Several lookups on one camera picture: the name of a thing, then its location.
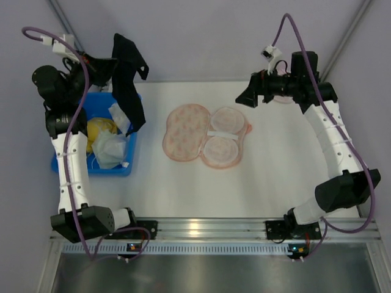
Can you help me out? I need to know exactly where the aluminium mounting rail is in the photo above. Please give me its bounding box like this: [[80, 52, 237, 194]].
[[50, 217, 381, 242]]

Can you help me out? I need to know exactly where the floral mesh bra laundry bag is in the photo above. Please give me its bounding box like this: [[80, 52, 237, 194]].
[[163, 104, 252, 169]]

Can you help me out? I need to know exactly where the pink mesh laundry pouch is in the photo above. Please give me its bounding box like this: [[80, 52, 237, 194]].
[[273, 69, 294, 104]]

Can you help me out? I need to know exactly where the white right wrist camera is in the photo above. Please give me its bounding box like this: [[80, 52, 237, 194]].
[[261, 45, 282, 74]]

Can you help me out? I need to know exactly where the black bra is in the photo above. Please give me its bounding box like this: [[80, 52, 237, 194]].
[[112, 33, 149, 135]]

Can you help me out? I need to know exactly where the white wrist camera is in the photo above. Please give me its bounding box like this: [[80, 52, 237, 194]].
[[41, 34, 79, 62], [261, 45, 282, 74]]

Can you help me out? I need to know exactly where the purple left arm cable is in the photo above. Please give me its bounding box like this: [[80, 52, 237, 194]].
[[21, 27, 152, 262]]

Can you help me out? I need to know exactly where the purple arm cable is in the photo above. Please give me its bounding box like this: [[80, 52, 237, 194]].
[[21, 27, 152, 262], [271, 13, 377, 262]]

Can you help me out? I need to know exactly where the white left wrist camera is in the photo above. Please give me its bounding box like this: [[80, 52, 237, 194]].
[[41, 34, 79, 62]]

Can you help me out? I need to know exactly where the white slotted cable duct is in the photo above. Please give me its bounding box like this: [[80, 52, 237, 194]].
[[62, 241, 309, 255]]

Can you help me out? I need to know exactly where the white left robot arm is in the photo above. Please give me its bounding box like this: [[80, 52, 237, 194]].
[[32, 54, 135, 243]]

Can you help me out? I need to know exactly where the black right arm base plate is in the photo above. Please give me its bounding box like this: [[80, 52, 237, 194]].
[[265, 220, 322, 241]]

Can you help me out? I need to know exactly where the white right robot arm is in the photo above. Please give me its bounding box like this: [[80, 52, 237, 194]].
[[235, 46, 381, 231]]

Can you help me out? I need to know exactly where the yellow bra in bin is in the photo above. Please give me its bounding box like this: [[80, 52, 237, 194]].
[[86, 117, 118, 154]]

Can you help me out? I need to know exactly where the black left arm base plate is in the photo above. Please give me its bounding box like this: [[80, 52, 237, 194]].
[[105, 220, 158, 240]]

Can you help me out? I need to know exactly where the blue plastic bin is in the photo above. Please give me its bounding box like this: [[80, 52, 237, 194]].
[[51, 92, 137, 176]]

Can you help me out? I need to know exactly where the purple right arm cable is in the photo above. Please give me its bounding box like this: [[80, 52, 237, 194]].
[[271, 13, 377, 262]]

